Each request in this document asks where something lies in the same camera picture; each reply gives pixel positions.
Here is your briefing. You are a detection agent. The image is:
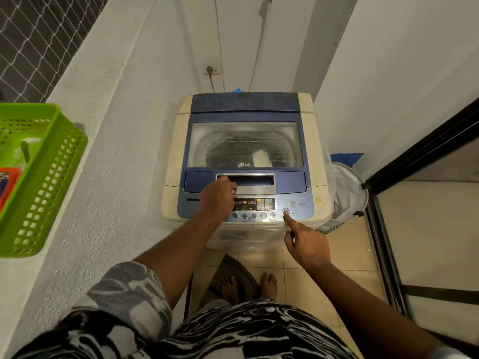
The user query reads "black and white patterned shirt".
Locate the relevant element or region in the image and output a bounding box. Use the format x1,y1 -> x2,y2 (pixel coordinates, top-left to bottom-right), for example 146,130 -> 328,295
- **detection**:
11,261 -> 473,359

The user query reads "blue plastic tub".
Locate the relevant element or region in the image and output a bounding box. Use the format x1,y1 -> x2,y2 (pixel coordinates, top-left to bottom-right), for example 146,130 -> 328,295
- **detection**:
330,153 -> 364,169

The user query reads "person's left hand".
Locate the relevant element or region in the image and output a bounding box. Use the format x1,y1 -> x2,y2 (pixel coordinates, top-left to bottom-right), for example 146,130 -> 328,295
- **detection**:
199,176 -> 238,223

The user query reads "person's right foot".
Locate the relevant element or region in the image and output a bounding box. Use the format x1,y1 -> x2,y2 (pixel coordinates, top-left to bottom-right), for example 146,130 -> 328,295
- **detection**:
260,273 -> 278,300

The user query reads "grey water hose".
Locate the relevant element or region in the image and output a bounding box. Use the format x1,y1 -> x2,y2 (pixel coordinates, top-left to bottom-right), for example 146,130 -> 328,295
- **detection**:
248,0 -> 274,92

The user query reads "person's right forearm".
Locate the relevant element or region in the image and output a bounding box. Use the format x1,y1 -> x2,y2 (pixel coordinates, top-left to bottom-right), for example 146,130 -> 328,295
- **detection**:
305,260 -> 450,359

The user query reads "person's foot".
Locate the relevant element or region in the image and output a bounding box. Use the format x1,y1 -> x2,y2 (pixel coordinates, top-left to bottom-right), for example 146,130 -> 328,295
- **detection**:
220,276 -> 239,302
260,273 -> 278,300

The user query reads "green plastic basket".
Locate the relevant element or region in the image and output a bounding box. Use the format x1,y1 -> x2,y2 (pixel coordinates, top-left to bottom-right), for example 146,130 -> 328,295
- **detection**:
0,103 -> 89,259

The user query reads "white laundry bag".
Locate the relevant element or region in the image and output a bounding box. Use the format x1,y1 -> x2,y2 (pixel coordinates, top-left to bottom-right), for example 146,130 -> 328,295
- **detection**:
315,162 -> 369,235

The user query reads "dark floor mat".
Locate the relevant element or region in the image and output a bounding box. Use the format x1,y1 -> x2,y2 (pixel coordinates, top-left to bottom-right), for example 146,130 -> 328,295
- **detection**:
198,254 -> 261,308

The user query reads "black framed sliding glass door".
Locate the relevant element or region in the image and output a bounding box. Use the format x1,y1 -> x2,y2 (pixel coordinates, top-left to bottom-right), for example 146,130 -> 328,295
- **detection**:
364,97 -> 479,359

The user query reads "person's right hand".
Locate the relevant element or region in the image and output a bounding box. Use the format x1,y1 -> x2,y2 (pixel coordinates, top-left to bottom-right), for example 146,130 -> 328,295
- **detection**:
283,211 -> 332,271

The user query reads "thin white cable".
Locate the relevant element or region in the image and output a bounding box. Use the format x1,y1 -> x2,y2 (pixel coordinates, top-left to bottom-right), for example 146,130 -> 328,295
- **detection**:
213,0 -> 226,92

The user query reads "blue washing machine lid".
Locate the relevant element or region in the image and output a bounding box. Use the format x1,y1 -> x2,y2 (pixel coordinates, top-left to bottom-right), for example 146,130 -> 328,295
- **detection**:
180,92 -> 311,195

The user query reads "white cloth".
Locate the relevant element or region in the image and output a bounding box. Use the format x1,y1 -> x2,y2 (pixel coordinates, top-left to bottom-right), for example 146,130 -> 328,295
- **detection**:
252,149 -> 273,168

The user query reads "person's left foot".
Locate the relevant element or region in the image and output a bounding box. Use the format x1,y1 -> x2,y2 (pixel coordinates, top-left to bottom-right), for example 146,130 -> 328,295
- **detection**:
220,276 -> 239,302

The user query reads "orange box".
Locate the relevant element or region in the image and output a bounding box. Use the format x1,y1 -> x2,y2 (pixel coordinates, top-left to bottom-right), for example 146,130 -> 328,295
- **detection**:
0,167 -> 21,214

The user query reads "person's left forearm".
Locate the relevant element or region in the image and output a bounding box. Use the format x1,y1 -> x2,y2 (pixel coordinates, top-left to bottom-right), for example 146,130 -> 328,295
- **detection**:
133,215 -> 230,311

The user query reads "white and blue washing machine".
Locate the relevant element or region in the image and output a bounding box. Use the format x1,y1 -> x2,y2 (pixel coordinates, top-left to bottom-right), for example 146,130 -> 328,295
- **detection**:
161,92 -> 338,252

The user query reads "white window net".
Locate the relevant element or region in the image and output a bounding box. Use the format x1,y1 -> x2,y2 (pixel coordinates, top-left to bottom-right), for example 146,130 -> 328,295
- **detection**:
0,0 -> 111,104

